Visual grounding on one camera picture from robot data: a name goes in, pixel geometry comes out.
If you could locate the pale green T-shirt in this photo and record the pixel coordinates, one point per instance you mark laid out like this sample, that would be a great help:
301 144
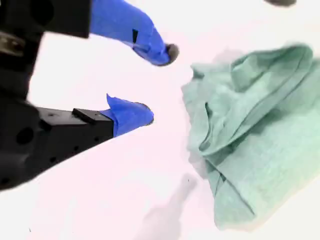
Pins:
262 140

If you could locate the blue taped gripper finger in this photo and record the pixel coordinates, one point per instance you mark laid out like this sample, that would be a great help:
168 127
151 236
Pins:
125 22
130 117

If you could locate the blue taped gripper finger with dark tip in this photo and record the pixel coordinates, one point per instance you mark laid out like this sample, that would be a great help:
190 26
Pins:
280 2

